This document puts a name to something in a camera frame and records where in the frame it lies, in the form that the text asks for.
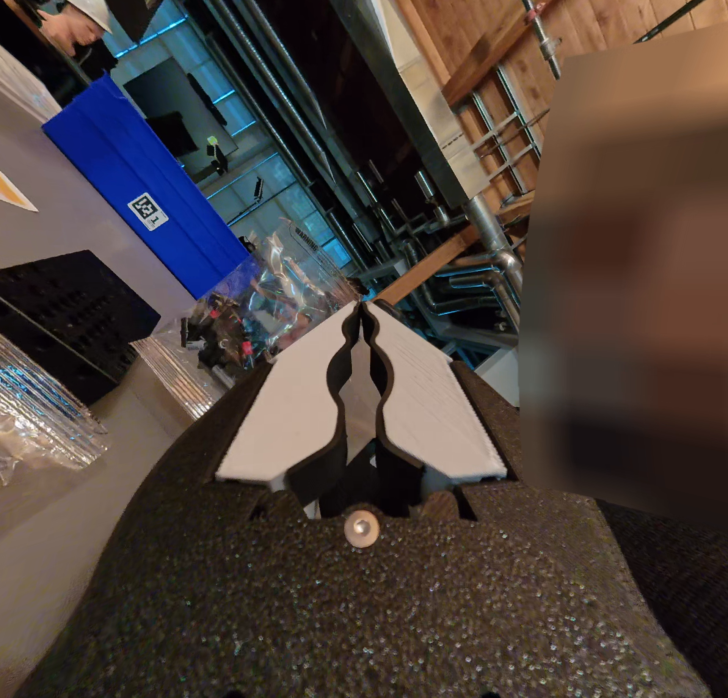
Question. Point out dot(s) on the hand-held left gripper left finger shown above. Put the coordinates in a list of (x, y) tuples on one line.
[(284, 413)]

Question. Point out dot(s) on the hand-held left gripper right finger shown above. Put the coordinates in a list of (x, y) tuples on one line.
[(438, 419)]

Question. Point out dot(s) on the clear bag of dark parts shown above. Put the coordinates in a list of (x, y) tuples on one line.
[(284, 288)]

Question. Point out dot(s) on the black light stand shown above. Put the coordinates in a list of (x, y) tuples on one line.
[(259, 190), (217, 157)]

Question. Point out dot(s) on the black perforated block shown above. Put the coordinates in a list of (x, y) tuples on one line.
[(74, 311)]

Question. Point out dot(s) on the clear bag blue yellow parts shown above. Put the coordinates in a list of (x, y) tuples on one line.
[(45, 413)]

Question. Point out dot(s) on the blue plastic bin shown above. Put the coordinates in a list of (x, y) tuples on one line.
[(142, 186)]

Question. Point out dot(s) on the black monitor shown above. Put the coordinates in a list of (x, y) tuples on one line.
[(170, 135)]

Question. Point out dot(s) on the yellow grey sticker sheet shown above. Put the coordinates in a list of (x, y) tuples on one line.
[(14, 194)]

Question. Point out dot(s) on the white printed sheet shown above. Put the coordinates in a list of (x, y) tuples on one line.
[(23, 89)]

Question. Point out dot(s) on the wooden post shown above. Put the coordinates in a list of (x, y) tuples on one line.
[(432, 263)]

